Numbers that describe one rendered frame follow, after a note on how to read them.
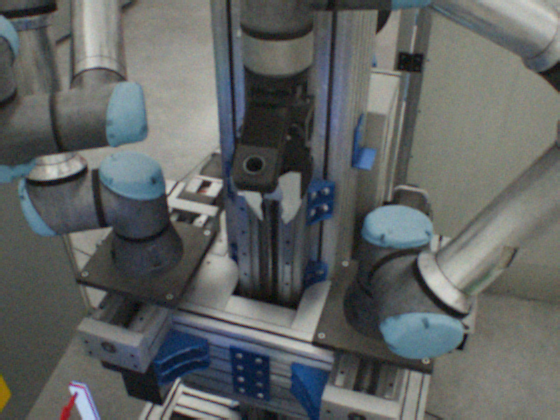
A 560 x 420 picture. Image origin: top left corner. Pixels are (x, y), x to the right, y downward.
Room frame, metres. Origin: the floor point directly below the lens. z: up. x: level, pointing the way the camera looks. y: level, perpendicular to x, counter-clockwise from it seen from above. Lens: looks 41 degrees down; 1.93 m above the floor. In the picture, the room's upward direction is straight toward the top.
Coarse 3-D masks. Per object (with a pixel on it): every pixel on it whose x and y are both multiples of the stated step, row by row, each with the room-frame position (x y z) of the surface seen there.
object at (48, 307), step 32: (0, 192) 1.33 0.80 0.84; (0, 224) 1.28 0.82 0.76; (0, 256) 1.24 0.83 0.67; (32, 256) 1.36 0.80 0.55; (64, 256) 1.50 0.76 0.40; (0, 288) 1.19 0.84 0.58; (32, 288) 1.31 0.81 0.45; (64, 288) 1.45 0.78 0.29; (0, 320) 1.14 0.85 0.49; (32, 320) 1.25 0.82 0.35; (64, 320) 1.39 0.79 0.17; (0, 352) 1.09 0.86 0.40; (32, 352) 1.20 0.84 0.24; (64, 352) 1.33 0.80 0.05; (32, 384) 1.14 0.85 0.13; (0, 416) 0.97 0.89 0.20
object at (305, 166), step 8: (304, 152) 0.55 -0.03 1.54; (304, 160) 0.55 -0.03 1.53; (312, 160) 0.56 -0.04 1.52; (296, 168) 0.55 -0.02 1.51; (304, 168) 0.55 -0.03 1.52; (312, 168) 0.55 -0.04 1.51; (304, 176) 0.55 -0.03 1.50; (312, 176) 0.55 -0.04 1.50; (304, 184) 0.55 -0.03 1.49; (304, 192) 0.55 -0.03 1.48
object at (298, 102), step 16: (256, 80) 0.56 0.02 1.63; (272, 80) 0.55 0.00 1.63; (288, 80) 0.55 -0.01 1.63; (304, 80) 0.57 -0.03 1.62; (304, 96) 0.62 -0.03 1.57; (304, 112) 0.59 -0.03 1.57; (240, 128) 0.57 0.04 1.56; (304, 128) 0.57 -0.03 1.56; (288, 144) 0.55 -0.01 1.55; (304, 144) 0.56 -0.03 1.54; (288, 160) 0.55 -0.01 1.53
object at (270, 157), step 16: (256, 96) 0.56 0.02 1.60; (272, 96) 0.56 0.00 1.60; (288, 96) 0.56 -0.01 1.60; (256, 112) 0.54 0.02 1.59; (272, 112) 0.54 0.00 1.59; (288, 112) 0.54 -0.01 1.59; (256, 128) 0.53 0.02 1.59; (272, 128) 0.53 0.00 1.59; (288, 128) 0.54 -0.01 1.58; (240, 144) 0.51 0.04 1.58; (256, 144) 0.51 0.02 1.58; (272, 144) 0.51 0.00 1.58; (240, 160) 0.49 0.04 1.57; (256, 160) 0.49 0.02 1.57; (272, 160) 0.49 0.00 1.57; (240, 176) 0.48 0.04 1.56; (256, 176) 0.48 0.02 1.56; (272, 176) 0.48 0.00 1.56; (256, 192) 0.48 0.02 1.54; (272, 192) 0.48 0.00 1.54
